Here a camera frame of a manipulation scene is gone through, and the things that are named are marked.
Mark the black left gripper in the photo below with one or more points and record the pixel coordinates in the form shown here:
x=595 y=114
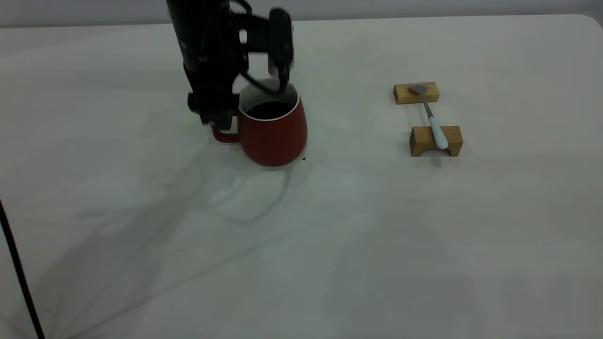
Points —
x=212 y=92

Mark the red ceramic mug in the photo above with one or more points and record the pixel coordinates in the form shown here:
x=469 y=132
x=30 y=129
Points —
x=275 y=141

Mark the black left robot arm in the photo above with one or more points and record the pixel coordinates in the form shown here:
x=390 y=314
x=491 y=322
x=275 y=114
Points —
x=200 y=33

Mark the dark coffee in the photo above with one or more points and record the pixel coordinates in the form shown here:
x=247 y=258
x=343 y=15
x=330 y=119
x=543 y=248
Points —
x=269 y=110

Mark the flat rectangular wooden block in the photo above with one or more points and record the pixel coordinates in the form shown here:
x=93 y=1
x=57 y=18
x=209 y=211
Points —
x=405 y=95

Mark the arched wooden block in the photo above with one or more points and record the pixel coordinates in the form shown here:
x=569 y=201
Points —
x=421 y=139

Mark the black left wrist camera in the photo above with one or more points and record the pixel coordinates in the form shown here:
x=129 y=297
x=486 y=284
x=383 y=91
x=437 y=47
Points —
x=281 y=37

